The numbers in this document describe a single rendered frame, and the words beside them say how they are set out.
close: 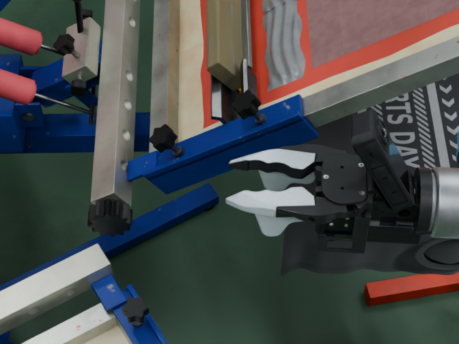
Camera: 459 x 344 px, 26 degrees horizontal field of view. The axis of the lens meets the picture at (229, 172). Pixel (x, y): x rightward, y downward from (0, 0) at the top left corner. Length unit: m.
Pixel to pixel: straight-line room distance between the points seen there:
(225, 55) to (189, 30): 0.26
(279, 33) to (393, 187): 0.79
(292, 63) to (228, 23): 0.13
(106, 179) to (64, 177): 1.45
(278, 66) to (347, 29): 0.13
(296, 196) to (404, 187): 0.11
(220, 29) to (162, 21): 0.25
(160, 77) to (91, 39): 0.16
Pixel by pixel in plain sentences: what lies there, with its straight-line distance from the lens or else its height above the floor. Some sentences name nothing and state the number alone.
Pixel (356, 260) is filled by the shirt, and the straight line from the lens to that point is 2.14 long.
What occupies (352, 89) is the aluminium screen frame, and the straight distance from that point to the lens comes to 1.56.
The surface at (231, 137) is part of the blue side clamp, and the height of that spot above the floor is 1.26.
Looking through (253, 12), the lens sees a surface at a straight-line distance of 1.84.
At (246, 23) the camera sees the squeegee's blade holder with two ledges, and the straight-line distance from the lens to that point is 1.76.
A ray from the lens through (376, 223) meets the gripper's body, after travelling 1.08.
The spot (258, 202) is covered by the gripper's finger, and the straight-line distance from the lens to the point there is 1.02.
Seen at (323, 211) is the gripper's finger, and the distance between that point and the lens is 1.02.
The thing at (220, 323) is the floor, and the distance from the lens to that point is 2.84.
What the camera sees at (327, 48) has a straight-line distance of 1.69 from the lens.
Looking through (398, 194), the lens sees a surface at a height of 1.70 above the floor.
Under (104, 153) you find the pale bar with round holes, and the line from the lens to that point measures 1.73.
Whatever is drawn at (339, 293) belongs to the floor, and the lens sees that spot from 2.90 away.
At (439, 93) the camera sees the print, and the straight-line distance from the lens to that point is 2.11.
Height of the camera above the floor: 2.54
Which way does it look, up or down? 55 degrees down
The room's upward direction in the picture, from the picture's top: straight up
